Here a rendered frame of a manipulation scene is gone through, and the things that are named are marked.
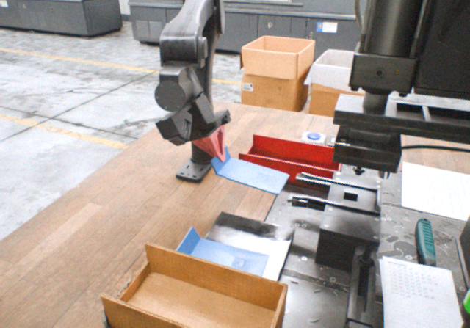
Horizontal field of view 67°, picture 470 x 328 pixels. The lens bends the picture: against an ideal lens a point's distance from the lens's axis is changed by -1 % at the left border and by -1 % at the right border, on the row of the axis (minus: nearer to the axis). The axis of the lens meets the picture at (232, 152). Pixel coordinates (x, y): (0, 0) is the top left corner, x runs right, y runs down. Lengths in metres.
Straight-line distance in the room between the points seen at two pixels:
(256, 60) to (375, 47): 2.46
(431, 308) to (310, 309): 0.18
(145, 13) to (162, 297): 5.98
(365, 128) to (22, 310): 0.63
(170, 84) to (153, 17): 5.73
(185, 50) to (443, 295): 0.59
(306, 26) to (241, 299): 4.82
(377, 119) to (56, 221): 0.67
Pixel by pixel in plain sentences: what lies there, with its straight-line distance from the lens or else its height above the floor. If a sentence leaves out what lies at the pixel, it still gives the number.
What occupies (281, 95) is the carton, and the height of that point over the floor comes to 0.36.
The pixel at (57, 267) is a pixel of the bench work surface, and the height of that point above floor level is 0.90.
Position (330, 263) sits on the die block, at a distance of 0.70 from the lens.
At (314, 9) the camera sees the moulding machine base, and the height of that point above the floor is 0.75.
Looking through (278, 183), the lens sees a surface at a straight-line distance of 0.73.
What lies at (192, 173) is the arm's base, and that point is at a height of 0.91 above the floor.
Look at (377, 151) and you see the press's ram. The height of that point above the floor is 1.14.
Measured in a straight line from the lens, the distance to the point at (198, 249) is 0.69.
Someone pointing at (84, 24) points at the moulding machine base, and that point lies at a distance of 7.40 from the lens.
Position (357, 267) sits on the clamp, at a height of 0.97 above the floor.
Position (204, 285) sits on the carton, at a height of 0.91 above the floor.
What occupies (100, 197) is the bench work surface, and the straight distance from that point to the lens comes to 0.90.
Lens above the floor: 1.40
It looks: 29 degrees down
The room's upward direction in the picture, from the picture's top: straight up
